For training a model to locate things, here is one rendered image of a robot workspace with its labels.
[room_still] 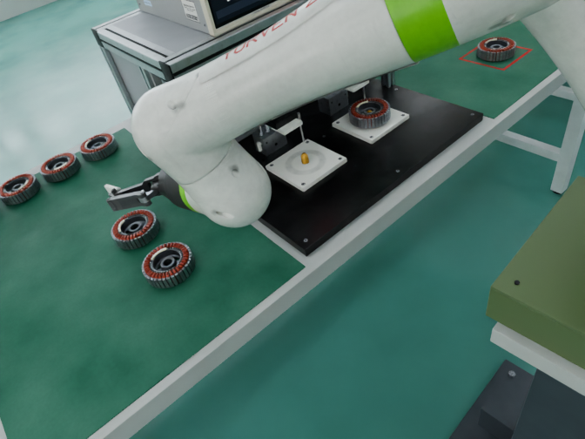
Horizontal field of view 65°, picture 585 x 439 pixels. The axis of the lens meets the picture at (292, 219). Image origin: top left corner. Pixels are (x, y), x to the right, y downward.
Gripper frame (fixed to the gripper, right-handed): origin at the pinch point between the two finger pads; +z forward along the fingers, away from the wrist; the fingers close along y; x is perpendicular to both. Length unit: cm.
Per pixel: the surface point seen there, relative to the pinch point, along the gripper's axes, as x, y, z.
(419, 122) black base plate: 26, -67, -18
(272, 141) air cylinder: 15.2, -37.5, 7.2
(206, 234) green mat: 22.0, -6.5, 2.4
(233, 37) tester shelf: -13.8, -33.1, -2.6
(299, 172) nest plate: 21.0, -32.9, -5.5
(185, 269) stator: 21.3, 4.4, -5.3
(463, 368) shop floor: 107, -50, -23
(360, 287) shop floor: 94, -58, 23
